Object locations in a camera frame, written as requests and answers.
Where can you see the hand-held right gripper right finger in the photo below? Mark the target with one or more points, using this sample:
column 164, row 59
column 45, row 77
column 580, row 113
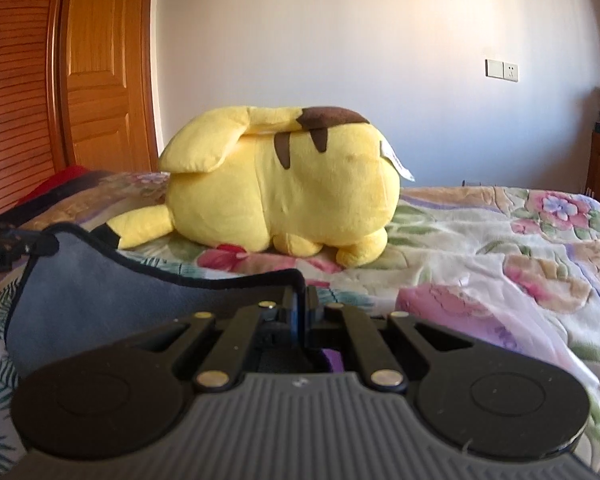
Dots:
column 313, row 312

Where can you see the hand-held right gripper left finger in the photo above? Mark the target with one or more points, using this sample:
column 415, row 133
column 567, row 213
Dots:
column 293, row 312

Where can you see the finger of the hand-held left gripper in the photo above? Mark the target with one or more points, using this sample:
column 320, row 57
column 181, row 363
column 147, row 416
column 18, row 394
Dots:
column 44, row 247

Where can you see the blue-grey towel with black edge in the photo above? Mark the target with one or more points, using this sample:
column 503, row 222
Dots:
column 105, row 295

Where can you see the red cloth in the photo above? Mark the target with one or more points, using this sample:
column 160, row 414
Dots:
column 62, row 180

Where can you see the yellow plush toy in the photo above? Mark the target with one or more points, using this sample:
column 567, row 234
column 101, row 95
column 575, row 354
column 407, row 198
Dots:
column 280, row 185

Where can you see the floral bed blanket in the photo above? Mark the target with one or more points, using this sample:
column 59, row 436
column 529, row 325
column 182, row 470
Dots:
column 480, row 270

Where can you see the wooden wardrobe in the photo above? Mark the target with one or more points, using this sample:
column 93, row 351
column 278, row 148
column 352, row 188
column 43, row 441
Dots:
column 55, row 70

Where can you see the white wall socket plate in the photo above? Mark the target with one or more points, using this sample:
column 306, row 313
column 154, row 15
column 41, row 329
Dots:
column 502, row 70

